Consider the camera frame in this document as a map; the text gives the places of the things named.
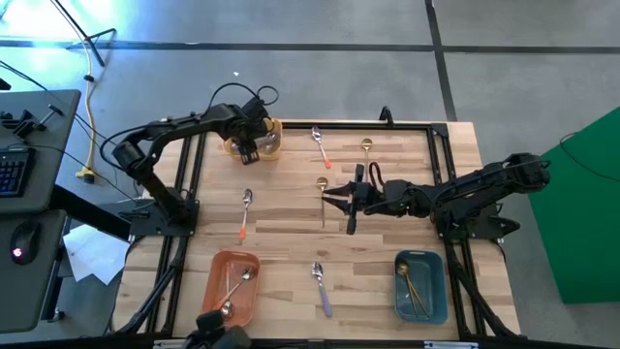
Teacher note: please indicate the green board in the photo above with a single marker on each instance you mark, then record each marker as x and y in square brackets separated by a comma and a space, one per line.
[581, 232]

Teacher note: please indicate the black desk clamp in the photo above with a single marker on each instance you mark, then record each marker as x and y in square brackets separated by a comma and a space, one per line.
[24, 127]

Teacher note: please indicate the black desk foot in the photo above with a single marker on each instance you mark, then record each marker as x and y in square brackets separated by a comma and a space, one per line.
[82, 208]

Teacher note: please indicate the black computer mouse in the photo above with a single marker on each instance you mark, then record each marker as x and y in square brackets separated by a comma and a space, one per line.
[26, 240]

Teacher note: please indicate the black tripod stand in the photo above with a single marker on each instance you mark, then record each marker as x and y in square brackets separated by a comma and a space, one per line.
[82, 35]

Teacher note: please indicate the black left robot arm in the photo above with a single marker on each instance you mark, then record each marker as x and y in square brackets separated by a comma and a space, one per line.
[184, 125]

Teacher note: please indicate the dark grey desk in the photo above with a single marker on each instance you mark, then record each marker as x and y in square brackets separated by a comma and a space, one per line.
[29, 300]
[48, 160]

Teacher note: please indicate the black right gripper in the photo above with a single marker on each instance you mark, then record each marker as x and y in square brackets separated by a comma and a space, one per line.
[370, 196]

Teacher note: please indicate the orange plastic bin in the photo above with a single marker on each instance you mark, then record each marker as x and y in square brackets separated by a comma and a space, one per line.
[242, 300]

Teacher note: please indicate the yellow plastic bin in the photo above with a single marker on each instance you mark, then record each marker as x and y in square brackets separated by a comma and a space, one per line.
[264, 156]

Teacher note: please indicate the black table clamp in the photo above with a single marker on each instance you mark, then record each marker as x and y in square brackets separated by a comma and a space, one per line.
[386, 115]

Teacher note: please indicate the gold spoon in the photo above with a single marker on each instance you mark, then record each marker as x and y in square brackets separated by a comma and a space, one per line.
[422, 300]
[322, 183]
[366, 143]

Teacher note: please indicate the black aluminium table frame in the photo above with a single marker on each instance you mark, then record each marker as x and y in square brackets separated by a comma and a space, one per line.
[339, 125]

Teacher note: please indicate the silver metal bracket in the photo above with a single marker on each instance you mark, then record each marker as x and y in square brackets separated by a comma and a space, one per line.
[450, 345]
[169, 344]

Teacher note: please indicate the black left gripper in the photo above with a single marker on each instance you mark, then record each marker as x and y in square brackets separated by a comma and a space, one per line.
[249, 152]

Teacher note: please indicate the white paper sheet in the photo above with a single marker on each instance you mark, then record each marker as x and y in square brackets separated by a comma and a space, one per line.
[92, 257]

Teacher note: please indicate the black keyboard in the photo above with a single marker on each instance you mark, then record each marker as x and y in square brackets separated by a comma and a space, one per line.
[14, 172]

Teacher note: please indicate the teal plastic bin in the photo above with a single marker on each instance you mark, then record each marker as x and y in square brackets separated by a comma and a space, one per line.
[433, 291]

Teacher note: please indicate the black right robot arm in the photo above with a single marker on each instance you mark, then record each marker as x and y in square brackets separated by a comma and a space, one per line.
[450, 194]

